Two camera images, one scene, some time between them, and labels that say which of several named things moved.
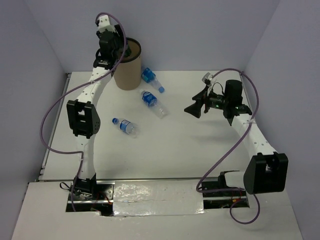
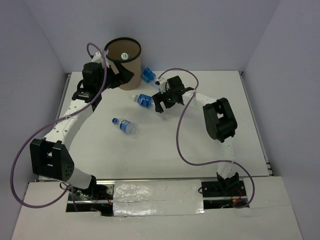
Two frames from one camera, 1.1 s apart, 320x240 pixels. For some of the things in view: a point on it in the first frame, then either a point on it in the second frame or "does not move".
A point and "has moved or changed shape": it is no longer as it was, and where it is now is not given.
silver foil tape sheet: (157, 198) does not move
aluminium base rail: (157, 179) does not move
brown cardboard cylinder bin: (127, 74) does not move
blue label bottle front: (126, 127) does not move
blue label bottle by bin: (149, 76) does not move
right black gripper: (195, 109) -> (159, 97)
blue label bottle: (152, 102) has moved or changed shape
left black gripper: (120, 38) -> (123, 76)
